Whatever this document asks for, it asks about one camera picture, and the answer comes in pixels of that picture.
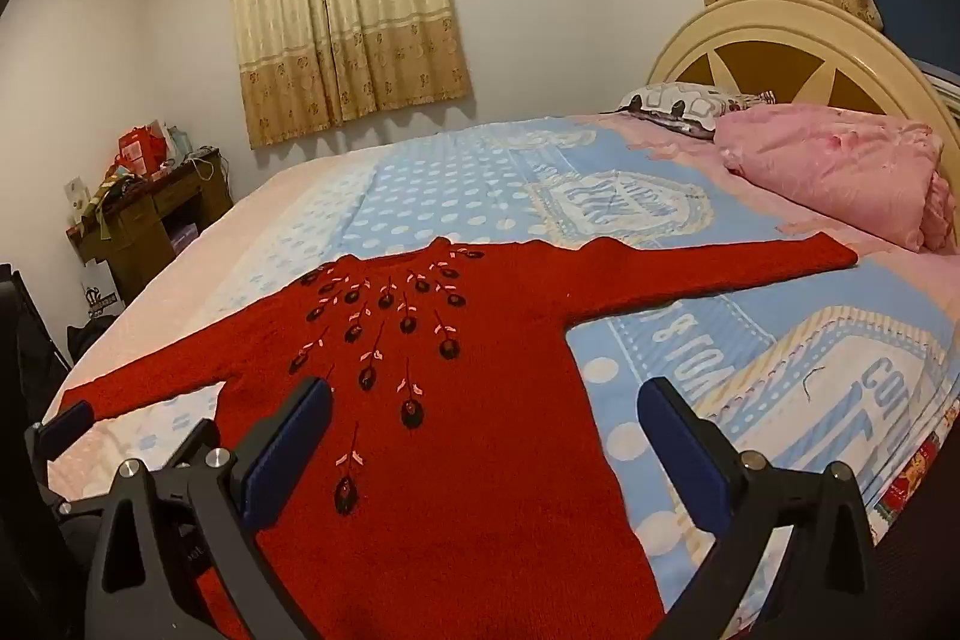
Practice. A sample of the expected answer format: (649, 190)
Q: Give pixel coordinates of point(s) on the pink folded quilt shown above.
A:
(832, 168)

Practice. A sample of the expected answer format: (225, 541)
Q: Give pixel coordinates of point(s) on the wide beige curtain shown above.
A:
(345, 3)

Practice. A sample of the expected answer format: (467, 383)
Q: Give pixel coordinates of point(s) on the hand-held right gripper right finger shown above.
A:
(684, 460)

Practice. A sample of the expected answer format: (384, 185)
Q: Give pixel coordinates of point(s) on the red printed sheet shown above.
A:
(911, 482)

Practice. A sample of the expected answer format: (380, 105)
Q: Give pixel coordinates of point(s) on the patterned pillow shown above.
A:
(686, 104)

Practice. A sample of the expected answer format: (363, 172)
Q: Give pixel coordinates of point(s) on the cream wooden headboard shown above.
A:
(817, 29)

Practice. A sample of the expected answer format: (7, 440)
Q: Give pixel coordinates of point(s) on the green yellow cloth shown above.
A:
(109, 197)

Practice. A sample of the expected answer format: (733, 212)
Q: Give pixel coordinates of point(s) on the black folded stand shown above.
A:
(26, 332)

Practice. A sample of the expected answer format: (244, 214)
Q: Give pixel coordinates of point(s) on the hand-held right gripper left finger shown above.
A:
(289, 456)

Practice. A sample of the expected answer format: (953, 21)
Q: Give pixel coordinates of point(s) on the red knit sweater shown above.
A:
(450, 460)

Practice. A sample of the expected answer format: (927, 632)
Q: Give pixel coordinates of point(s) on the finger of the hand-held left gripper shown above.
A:
(66, 426)
(187, 443)

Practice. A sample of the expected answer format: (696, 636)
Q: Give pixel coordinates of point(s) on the white paper bag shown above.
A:
(101, 295)

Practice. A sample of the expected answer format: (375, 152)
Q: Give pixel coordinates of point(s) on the red gift bag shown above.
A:
(139, 153)

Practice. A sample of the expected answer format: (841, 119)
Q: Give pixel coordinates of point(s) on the light blue bag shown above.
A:
(182, 144)

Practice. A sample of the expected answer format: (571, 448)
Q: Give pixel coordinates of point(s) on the white wall socket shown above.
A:
(76, 195)

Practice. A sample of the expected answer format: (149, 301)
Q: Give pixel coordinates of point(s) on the brown wooden desk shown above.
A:
(157, 220)

